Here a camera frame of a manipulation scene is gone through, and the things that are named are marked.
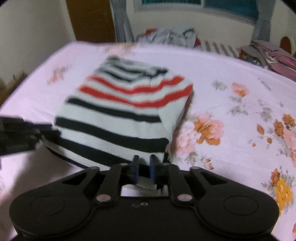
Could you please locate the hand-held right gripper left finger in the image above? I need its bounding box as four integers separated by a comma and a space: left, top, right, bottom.
62, 155, 140, 205

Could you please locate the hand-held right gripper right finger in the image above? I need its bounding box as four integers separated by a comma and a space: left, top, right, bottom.
149, 154, 224, 205

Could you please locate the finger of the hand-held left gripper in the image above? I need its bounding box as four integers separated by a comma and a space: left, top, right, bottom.
35, 123, 61, 143

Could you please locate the white black red striped garment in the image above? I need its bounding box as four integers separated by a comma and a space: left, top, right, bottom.
43, 56, 195, 191

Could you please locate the crumpled grey clothes pile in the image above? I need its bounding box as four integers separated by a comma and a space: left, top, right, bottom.
136, 24, 202, 48

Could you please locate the stack of folded pink clothes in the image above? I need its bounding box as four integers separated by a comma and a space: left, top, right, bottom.
238, 39, 296, 82

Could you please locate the pink floral bed sheet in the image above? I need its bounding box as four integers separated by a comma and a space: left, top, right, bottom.
0, 42, 296, 241

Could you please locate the brown wooden door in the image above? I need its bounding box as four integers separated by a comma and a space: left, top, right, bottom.
66, 0, 116, 43

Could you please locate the grey curtain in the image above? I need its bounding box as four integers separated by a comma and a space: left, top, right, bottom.
109, 0, 135, 44
253, 0, 277, 42

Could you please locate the grey white striped cloth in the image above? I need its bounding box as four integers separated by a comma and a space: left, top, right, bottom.
201, 40, 241, 57

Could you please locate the colourful printed cloth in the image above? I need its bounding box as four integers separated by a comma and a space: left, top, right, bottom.
239, 51, 263, 67

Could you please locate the brown headboard with white trim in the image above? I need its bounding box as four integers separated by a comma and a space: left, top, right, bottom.
279, 36, 296, 54

